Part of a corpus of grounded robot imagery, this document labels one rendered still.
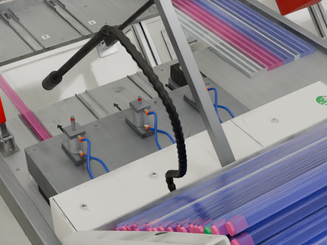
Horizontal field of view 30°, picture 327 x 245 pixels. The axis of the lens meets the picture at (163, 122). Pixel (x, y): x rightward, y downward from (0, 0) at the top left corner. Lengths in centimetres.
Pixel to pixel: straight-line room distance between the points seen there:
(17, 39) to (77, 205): 59
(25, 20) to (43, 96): 79
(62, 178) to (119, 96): 29
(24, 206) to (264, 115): 38
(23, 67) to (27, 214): 130
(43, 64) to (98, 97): 107
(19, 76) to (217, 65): 107
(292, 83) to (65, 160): 48
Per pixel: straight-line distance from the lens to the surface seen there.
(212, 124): 81
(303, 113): 96
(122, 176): 83
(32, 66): 216
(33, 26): 135
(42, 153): 91
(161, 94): 60
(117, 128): 94
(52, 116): 108
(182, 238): 42
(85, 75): 220
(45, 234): 86
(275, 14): 136
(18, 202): 91
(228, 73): 117
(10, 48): 128
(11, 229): 145
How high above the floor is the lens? 205
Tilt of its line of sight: 64 degrees down
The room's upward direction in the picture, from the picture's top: 69 degrees clockwise
